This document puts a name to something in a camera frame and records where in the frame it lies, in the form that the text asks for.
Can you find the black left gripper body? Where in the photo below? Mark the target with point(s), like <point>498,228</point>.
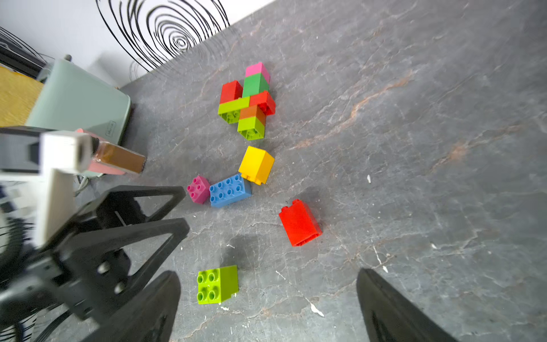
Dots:
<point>40,280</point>

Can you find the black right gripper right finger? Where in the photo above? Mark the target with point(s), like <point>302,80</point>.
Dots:
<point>389,316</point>

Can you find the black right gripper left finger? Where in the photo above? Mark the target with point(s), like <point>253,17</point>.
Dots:
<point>149,316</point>

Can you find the lime small lego brick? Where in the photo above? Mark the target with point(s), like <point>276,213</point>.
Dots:
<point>217,285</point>
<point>251,128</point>

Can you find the pink lego brick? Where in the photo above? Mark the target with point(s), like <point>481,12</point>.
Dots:
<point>199,190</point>
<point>258,68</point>

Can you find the blue long lego brick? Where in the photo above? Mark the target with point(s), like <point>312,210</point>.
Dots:
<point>229,191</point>

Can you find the yellow tall lego brick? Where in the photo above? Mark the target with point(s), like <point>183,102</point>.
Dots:
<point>256,165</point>

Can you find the lime long lego brick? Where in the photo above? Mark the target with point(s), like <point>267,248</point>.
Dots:
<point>230,111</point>

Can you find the dark green lego brick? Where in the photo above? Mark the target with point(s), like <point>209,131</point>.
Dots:
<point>254,85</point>

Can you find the red small lego brick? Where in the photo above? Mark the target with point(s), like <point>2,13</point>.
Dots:
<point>265,102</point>

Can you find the red tall lego brick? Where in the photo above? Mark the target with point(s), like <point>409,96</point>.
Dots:
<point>300,224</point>

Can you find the pink plastic cup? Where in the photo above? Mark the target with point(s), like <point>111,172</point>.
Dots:
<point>96,166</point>

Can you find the brown spice jar black lid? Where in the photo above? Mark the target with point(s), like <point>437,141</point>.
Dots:
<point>119,157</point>

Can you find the mint green toaster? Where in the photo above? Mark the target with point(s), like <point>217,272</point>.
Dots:
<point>72,98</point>

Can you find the right toy bread slice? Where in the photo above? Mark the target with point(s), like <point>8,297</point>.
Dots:
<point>19,94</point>

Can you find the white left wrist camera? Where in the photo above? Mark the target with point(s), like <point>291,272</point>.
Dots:
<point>47,161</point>

